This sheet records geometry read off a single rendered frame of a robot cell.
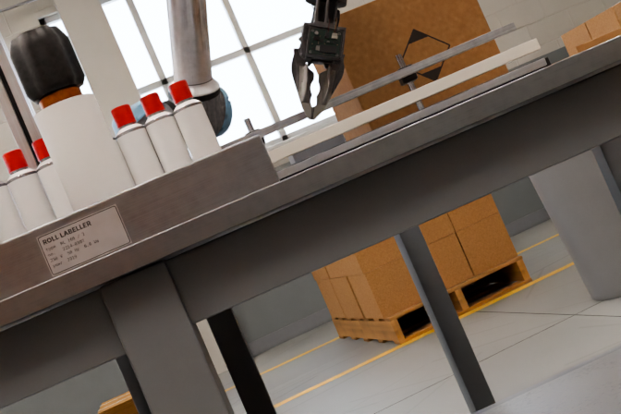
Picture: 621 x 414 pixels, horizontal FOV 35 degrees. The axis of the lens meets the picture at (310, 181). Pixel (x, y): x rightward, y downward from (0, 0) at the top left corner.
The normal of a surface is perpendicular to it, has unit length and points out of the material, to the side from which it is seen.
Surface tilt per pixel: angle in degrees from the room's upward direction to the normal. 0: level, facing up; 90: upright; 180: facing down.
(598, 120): 90
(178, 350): 90
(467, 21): 90
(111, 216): 90
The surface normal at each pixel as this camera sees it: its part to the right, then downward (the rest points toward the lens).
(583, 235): -0.67, 0.34
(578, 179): -0.39, 0.21
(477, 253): 0.22, -0.12
